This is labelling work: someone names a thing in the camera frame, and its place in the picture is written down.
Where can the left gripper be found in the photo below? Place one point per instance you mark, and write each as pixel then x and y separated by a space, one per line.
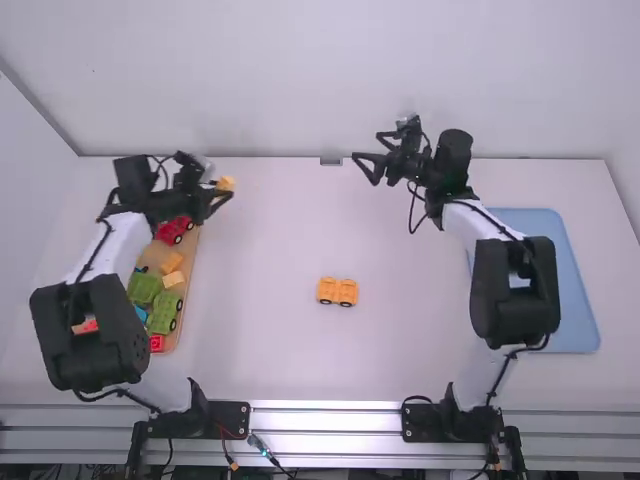
pixel 180 202

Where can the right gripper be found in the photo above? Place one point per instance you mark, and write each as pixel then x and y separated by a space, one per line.
pixel 410 162

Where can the yellow toy brick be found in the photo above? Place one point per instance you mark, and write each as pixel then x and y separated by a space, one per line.
pixel 172 262
pixel 174 280
pixel 228 183

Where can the yellow toy car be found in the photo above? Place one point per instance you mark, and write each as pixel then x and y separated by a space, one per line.
pixel 337 291

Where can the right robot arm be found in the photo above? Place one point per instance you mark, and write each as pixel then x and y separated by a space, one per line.
pixel 500 300

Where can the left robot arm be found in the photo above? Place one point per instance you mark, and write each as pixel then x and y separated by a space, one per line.
pixel 115 235

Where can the red toy car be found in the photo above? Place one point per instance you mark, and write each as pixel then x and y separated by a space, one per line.
pixel 174 230

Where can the tan tray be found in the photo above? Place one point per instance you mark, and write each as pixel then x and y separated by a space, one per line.
pixel 186 260

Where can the green toy car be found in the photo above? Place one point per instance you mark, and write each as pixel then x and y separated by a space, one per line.
pixel 165 312
pixel 144 289

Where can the red toy brick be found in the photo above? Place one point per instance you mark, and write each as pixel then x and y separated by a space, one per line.
pixel 86 327
pixel 157 344

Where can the blue mat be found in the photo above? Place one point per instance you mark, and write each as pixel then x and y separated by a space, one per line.
pixel 570 280

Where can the silver rails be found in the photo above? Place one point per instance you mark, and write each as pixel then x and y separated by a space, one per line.
pixel 325 425

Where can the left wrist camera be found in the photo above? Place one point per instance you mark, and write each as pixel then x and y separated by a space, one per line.
pixel 204 164

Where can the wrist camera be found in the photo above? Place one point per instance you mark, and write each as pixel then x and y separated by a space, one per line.
pixel 204 164
pixel 407 123

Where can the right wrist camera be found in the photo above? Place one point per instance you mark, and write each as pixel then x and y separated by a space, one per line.
pixel 407 123

